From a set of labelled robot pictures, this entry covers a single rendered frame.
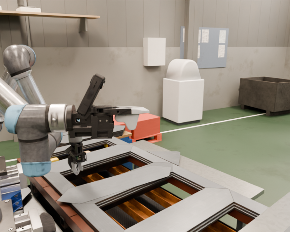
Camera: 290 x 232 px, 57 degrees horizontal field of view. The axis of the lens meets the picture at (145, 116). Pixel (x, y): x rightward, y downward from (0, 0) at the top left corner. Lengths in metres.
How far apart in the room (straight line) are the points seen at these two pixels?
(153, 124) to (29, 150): 3.93
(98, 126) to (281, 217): 0.71
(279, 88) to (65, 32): 4.81
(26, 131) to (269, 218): 0.82
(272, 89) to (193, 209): 5.72
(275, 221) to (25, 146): 0.82
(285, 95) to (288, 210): 6.08
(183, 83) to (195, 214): 4.33
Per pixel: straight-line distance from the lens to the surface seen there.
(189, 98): 5.67
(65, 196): 1.54
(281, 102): 7.09
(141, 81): 5.88
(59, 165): 1.92
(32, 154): 0.75
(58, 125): 0.71
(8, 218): 1.11
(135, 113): 0.69
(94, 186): 1.60
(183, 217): 1.35
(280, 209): 1.13
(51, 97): 5.27
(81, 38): 5.35
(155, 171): 1.74
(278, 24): 8.95
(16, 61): 1.36
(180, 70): 5.55
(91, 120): 0.69
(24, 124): 0.73
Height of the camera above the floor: 1.62
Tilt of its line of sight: 15 degrees down
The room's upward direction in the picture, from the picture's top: straight up
